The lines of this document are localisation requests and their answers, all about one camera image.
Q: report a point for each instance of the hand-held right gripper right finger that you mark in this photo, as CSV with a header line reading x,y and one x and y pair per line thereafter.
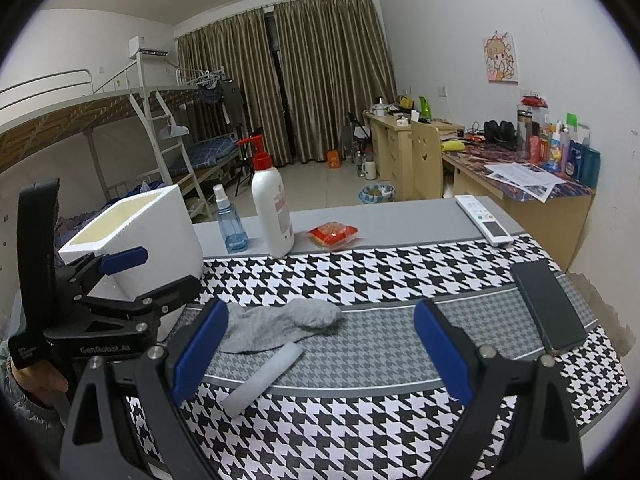
x,y
442,355

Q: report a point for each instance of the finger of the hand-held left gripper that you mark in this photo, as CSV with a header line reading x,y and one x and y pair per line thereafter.
x,y
165,290
125,259

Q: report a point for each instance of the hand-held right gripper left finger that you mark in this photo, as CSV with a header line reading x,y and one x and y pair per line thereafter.
x,y
200,350

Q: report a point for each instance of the white foam box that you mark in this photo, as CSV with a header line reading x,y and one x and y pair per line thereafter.
x,y
165,230

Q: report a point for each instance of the white foam roller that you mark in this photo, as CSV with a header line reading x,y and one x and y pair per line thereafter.
x,y
260,377

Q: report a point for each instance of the grey sock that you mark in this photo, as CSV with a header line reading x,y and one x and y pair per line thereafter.
x,y
280,320

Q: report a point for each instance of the person's left forearm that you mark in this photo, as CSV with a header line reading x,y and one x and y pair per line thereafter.
x,y
25,420

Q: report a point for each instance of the person's left hand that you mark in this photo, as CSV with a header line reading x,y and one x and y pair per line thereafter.
x,y
35,380

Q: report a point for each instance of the blue spray bottle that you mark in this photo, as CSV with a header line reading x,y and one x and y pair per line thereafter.
x,y
231,225

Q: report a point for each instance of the houndstooth tablecloth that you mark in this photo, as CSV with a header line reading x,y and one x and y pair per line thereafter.
x,y
375,280

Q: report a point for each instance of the white bunk bed ladder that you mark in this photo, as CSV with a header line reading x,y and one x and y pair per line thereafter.
x,y
172,160

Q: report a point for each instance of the black smartphone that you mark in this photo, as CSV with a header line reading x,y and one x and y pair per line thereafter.
x,y
547,305

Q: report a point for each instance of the small metal bunk bed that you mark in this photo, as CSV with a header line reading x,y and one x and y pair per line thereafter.
x,y
210,150

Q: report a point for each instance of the white lotion pump bottle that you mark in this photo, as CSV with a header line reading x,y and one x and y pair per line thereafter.
x,y
270,200

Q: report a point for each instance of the black folding chair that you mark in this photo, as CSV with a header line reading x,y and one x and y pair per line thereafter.
x,y
243,172

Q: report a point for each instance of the white remote control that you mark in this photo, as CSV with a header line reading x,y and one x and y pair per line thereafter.
x,y
485,220

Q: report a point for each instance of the large metal bunk bed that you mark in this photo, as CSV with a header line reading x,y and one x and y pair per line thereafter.
x,y
60,115

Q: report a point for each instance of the red snack packet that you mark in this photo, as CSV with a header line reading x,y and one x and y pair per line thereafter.
x,y
334,236

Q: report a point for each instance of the wooden desk with patterned mat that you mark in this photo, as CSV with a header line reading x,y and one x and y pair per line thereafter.
x,y
550,220

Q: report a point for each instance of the blue trash basket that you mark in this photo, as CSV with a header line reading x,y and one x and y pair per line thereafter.
x,y
376,194

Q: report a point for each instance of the hanging dark clothes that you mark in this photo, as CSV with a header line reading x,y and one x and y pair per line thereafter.
x,y
207,90

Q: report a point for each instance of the wooden chair with smiley cutout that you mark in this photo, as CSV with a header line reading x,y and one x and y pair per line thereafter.
x,y
426,160

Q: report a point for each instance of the printed paper sheets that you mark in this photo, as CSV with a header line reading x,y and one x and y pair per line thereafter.
x,y
525,177

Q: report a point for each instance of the wooden desk with drawers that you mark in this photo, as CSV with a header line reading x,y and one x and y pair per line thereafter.
x,y
395,155

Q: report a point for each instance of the narrow brown curtain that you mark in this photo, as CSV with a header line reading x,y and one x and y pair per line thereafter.
x,y
235,85

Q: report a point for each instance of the yellow cloth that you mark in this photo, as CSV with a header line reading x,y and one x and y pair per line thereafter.
x,y
452,145

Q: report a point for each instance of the orange floor container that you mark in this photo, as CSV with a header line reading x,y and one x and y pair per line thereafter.
x,y
334,159

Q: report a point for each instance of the white air conditioner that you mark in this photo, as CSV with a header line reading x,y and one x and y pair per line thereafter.
x,y
149,46

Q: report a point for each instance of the black headphones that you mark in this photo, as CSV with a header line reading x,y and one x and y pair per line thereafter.
x,y
500,132

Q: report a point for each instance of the row of toiletry bottles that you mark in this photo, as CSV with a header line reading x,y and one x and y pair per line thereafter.
x,y
560,150

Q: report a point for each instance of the green plastic bottle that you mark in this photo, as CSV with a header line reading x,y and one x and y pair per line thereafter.
x,y
423,107

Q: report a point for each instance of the wide brown curtain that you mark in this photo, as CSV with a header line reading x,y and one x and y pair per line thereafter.
x,y
335,75

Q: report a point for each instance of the pink wall poster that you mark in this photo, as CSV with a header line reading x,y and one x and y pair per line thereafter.
x,y
501,57

